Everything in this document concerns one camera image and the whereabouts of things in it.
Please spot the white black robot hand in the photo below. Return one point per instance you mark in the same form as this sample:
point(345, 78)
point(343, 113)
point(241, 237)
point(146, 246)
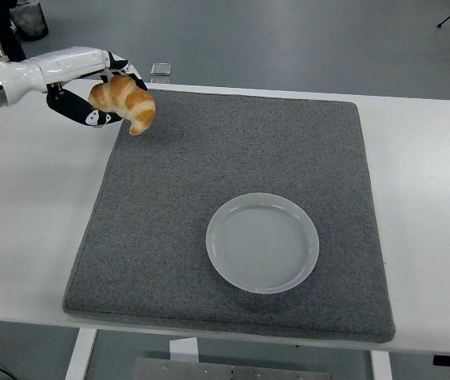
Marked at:
point(58, 63)

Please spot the golden croissant bread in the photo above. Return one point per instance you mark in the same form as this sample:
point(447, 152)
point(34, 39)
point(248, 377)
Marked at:
point(130, 103)

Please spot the round grey plate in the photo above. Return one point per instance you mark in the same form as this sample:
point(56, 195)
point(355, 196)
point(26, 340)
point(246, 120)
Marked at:
point(262, 245)

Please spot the grey metal plate with screws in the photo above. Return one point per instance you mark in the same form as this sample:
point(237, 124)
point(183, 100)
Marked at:
point(209, 370)

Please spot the dark mesh waste bin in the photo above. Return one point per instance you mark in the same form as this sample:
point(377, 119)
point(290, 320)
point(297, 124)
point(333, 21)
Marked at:
point(31, 20)

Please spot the small clear plastic box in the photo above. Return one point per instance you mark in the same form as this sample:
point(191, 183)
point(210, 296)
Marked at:
point(161, 69)

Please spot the grey felt mat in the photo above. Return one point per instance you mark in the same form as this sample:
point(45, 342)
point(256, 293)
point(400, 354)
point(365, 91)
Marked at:
point(225, 178)

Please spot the white table leg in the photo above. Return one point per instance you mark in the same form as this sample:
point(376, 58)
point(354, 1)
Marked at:
point(80, 356)
point(381, 366)

